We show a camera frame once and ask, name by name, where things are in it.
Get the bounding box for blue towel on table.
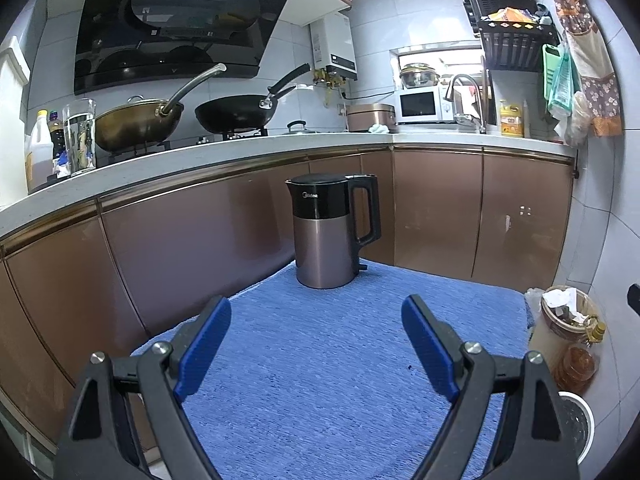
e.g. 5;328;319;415
183;262;530;479

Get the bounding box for white microwave oven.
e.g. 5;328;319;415
395;86;454;125

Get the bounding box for cooking oil bottle yellow cap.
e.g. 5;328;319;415
553;320;606;396

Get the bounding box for white water heater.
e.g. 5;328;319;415
309;12;358;84

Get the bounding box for bronze wok with handle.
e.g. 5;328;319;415
94;63;227;153

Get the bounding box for black range hood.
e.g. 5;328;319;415
74;0;286;94

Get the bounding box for steel pot on microwave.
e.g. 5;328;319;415
399;63;440;89

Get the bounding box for clear glass utensil jar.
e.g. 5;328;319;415
62;99;96;176

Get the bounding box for steel trash bin white rim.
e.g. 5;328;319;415
559;391;596;465

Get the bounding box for gas stove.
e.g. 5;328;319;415
96;128;269;168

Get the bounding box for pot lid on counter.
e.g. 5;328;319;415
285;119;317;134

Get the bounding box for white jug on counter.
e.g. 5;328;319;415
25;110;54;193

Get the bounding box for patterned hanging apron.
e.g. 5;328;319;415
553;0;623;148

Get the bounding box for chrome kitchen faucet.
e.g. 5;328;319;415
444;74;487;134

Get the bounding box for yellow oil bottle on counter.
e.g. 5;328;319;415
499;100;524;138

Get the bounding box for black wall dish rack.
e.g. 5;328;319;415
463;0;559;73

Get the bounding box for black frying pan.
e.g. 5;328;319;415
194;63;311;140

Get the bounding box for black and copper electric kettle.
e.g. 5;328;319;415
285;174;382;289

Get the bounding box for green hanging bag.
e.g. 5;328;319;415
542;44;578;120

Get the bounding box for brown kitchen base cabinets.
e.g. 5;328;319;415
1;139;573;440

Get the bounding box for beige full waste bucket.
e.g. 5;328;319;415
524;285;601;367

